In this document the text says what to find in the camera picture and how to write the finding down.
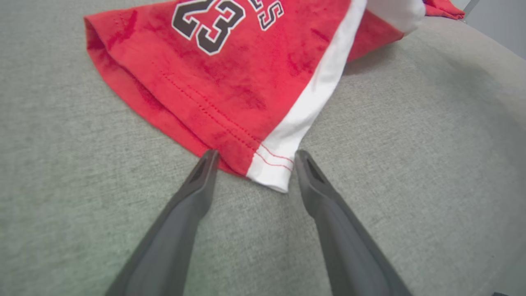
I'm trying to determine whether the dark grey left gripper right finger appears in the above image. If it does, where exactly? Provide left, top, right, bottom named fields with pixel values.
left=295, top=150, right=413, bottom=296

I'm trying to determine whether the red basketball jersey number 23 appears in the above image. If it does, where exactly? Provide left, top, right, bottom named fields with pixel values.
left=83, top=0, right=426, bottom=194

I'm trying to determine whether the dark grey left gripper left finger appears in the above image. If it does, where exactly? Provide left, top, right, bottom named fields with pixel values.
left=105, top=149, right=221, bottom=296

